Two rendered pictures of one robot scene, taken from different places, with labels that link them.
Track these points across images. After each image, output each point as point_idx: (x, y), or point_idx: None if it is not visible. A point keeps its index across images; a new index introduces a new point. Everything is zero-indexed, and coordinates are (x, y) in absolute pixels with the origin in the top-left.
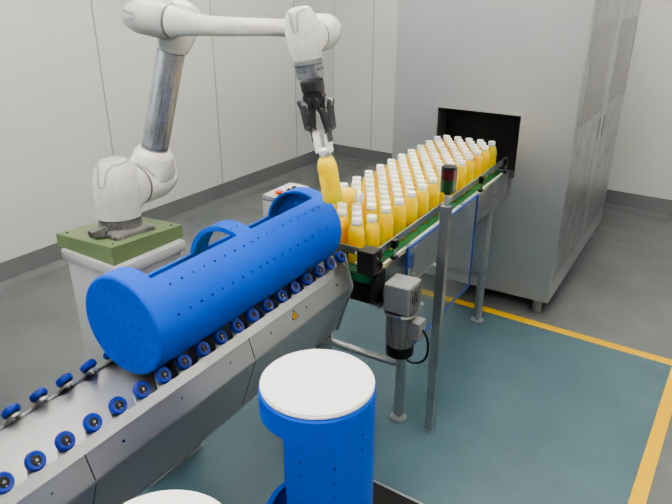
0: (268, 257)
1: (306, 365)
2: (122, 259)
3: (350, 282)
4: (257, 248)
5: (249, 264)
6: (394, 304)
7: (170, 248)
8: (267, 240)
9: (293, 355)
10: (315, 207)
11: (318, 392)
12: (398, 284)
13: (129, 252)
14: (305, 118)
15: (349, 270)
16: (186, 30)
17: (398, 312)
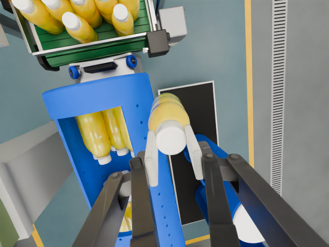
0: (174, 202)
1: (249, 216)
2: (13, 232)
3: (139, 58)
4: (171, 218)
5: (177, 225)
6: (171, 41)
7: (5, 184)
8: (167, 205)
9: (238, 216)
10: (138, 113)
11: None
12: (175, 32)
13: (7, 229)
14: (116, 233)
15: (136, 55)
16: None
17: (173, 42)
